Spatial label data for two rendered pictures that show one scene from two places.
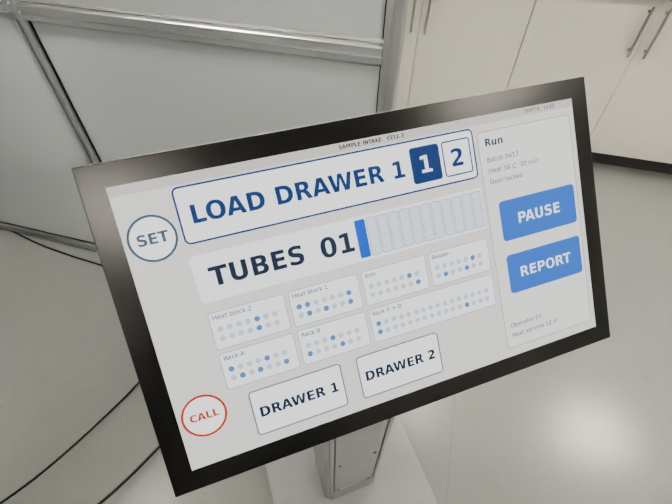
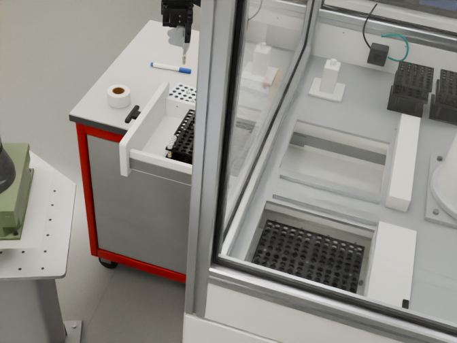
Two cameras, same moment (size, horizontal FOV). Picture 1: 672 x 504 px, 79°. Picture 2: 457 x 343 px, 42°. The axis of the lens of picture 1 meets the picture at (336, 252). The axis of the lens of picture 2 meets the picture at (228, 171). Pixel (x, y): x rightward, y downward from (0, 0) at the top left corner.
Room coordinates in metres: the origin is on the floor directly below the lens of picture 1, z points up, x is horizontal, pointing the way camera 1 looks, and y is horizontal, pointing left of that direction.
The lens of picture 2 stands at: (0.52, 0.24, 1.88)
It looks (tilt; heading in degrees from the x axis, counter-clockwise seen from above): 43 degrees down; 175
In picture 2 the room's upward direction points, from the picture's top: 6 degrees clockwise
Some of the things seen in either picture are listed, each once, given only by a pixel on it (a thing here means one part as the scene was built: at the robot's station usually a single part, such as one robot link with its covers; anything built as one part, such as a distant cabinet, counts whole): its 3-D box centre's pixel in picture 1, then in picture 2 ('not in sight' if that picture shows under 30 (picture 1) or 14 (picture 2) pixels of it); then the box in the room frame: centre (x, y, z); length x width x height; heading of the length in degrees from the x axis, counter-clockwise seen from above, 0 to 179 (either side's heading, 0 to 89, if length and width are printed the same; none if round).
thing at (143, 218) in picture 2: not in sight; (190, 167); (-1.12, 0.24, 0.38); 0.62 x 0.58 x 0.76; 162
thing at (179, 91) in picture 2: not in sight; (188, 100); (-0.99, 0.22, 0.78); 0.12 x 0.08 x 0.04; 61
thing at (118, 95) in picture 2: not in sight; (118, 96); (-0.98, 0.01, 0.78); 0.07 x 0.07 x 0.04
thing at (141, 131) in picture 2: not in sight; (145, 127); (-0.72, 0.11, 0.87); 0.29 x 0.02 x 0.11; 162
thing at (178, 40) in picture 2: not in sight; (178, 41); (-0.94, 0.19, 1.01); 0.06 x 0.03 x 0.09; 97
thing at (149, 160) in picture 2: not in sight; (220, 150); (-0.66, 0.31, 0.86); 0.40 x 0.26 x 0.06; 72
